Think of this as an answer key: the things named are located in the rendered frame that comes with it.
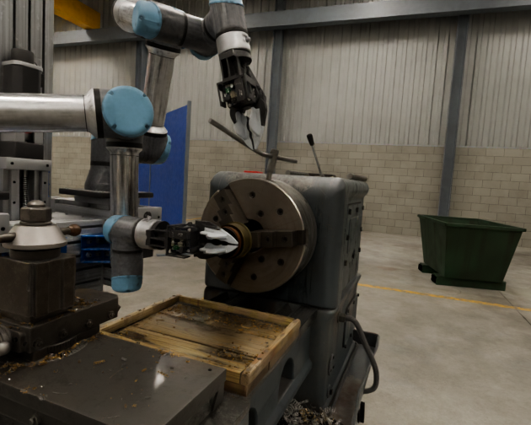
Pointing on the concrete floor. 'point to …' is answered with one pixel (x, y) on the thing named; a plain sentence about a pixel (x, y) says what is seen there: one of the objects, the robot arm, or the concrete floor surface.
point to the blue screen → (170, 170)
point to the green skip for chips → (467, 250)
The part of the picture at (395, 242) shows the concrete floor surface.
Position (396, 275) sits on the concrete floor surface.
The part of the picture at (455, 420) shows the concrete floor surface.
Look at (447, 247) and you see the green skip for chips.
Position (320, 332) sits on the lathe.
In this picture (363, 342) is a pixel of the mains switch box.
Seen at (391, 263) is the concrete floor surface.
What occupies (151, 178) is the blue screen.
